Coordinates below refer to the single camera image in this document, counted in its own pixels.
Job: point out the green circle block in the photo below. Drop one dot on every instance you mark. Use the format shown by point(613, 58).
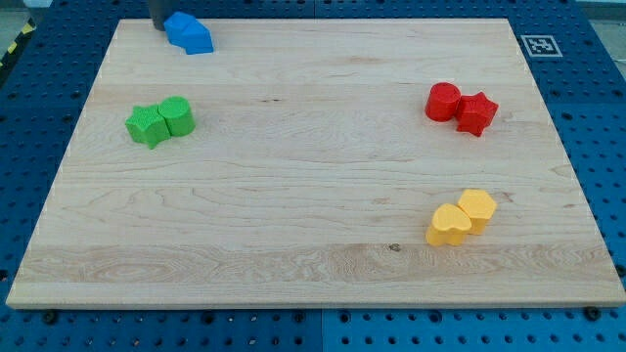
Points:
point(178, 116)

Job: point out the green star block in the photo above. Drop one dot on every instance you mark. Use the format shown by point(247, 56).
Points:
point(146, 126)

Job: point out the red circle block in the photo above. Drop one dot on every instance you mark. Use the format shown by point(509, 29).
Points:
point(442, 101)

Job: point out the red star block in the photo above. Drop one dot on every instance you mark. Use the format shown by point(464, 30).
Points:
point(475, 113)

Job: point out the wooden board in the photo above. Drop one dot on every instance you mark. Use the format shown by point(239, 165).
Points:
point(312, 176)

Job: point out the yellow heart block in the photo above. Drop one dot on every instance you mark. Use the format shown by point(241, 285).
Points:
point(449, 225)

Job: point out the yellow pentagon block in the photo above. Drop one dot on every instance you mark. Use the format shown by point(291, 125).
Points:
point(479, 206)

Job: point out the blue pentagon block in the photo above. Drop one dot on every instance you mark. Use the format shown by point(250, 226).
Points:
point(196, 39)

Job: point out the blue cube block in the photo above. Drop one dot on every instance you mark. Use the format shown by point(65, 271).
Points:
point(175, 25)

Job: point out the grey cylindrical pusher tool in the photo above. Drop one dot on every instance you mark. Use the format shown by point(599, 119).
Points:
point(160, 11)

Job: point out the white fiducial marker tag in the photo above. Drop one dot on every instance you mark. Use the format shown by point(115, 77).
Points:
point(541, 46)

